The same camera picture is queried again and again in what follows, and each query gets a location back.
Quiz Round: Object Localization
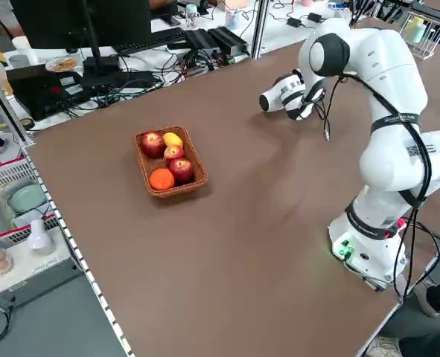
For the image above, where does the white side desk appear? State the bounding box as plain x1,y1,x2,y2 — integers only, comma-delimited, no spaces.
0,0,372,132

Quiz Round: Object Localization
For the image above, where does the grey cup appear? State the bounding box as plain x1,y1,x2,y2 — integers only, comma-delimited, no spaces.
8,54,29,70

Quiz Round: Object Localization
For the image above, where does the clear drinking bottle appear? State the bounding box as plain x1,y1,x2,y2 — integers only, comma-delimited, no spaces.
183,4,200,31

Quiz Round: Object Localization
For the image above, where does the orange juice bottle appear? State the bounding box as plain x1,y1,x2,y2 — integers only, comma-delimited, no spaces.
0,60,15,98

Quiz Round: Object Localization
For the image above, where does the plate of snacks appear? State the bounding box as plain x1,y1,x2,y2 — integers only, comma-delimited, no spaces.
45,57,77,73

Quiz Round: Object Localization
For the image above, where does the aluminium frame post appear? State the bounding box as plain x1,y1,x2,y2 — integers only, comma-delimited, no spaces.
251,0,270,60
0,42,37,147

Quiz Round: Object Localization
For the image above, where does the grey table edge rail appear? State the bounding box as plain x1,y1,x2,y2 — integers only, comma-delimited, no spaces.
22,144,135,357

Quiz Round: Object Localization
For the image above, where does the black finned power supply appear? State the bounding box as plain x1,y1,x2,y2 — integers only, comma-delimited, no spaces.
185,28,221,57
207,26,250,57

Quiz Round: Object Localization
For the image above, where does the black monitor stand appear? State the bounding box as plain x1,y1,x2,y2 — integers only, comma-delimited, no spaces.
80,0,121,77

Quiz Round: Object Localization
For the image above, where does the blue pen cup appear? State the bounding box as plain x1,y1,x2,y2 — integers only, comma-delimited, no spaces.
224,9,242,31

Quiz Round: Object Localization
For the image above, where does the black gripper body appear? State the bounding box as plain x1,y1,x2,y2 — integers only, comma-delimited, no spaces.
374,0,405,21

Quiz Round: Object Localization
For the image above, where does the grey cabinet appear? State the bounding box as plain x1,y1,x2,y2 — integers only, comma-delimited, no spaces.
0,226,84,310

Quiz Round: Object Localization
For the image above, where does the pale green plate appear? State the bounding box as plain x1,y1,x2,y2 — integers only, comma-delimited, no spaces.
6,183,46,215

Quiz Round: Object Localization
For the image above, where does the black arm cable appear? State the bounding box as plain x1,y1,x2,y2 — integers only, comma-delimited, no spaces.
313,73,434,224

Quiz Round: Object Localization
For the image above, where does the brown wicker basket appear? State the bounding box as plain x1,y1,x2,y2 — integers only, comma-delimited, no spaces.
134,125,209,197

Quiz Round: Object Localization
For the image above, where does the black monitor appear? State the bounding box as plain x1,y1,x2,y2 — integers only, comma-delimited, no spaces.
9,0,153,51

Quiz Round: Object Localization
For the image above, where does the red apple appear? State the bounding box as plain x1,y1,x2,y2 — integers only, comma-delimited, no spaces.
163,144,185,162
168,158,195,186
140,132,166,158

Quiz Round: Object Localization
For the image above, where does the orange fruit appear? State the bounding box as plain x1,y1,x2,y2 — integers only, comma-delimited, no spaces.
149,168,176,192

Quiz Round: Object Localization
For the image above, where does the person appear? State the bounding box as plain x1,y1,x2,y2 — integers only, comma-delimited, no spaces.
368,280,440,357

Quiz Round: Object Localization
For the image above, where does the red white plastic basket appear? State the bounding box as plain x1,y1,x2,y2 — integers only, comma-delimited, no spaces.
0,155,63,243

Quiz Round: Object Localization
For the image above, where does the white paper cup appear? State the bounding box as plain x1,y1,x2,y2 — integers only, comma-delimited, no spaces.
11,36,40,66

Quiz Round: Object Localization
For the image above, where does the black keyboard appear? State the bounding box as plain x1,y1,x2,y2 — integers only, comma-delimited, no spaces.
113,28,189,54

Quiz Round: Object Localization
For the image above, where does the black base cable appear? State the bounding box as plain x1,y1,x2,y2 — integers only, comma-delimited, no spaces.
368,217,440,299

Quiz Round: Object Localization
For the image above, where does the yellow lemon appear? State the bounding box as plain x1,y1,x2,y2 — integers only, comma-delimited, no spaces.
162,132,185,147

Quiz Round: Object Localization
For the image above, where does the clear cup rack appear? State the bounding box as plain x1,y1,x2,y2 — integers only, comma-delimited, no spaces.
401,10,440,60

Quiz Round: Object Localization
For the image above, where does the black flat device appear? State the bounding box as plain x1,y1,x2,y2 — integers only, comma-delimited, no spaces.
81,68,163,91

